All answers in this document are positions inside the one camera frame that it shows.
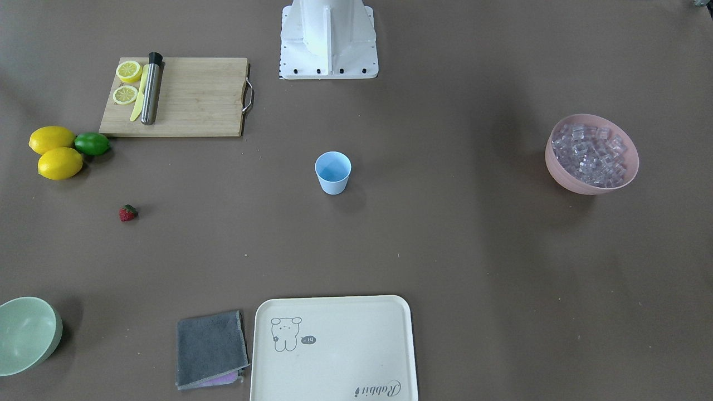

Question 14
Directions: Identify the yellow plastic knife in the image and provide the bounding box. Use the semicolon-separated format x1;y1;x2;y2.
130;64;149;122

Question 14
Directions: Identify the green lime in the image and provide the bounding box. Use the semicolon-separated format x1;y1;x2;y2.
74;132;110;157

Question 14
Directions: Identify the bamboo cutting board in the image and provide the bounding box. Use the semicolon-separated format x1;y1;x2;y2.
99;57;252;138

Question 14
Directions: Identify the pink bowl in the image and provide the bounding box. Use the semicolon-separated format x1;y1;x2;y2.
545;114;639;195

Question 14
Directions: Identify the lower whole yellow lemon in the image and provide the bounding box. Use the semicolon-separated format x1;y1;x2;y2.
37;147;84;180

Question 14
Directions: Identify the lower lemon half slice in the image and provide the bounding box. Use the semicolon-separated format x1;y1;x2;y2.
112;85;139;106

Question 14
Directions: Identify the steel muddler black tip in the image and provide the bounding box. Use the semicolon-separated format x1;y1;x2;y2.
140;52;163;125

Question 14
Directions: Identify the clear ice cubes pile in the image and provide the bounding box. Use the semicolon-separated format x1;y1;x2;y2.
550;124;628;189

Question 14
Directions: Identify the upper lemon half slice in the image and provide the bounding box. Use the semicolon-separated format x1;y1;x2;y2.
115;60;143;84

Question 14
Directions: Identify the red strawberry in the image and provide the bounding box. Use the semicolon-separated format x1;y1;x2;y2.
118;204;139;222

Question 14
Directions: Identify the upper whole yellow lemon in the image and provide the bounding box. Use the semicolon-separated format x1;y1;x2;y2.
28;125;76;155

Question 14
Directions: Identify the light blue cup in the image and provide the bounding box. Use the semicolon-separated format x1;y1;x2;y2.
314;151;351;195

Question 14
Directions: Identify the grey folded cloth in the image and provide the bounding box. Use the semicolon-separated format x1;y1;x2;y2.
175;310;250;391

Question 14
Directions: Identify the mint green bowl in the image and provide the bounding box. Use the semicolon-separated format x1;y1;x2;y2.
1;296;64;376

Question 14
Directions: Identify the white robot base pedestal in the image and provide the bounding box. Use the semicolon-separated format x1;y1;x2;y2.
279;1;379;80

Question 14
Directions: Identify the cream rabbit tray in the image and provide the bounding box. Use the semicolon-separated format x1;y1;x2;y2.
250;295;419;400

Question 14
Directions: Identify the lemon half slice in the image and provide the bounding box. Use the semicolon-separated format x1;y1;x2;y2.
115;60;143;84
112;85;139;106

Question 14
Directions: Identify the whole yellow lemon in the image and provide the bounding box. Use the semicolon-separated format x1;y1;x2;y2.
28;125;76;155
37;147;84;180

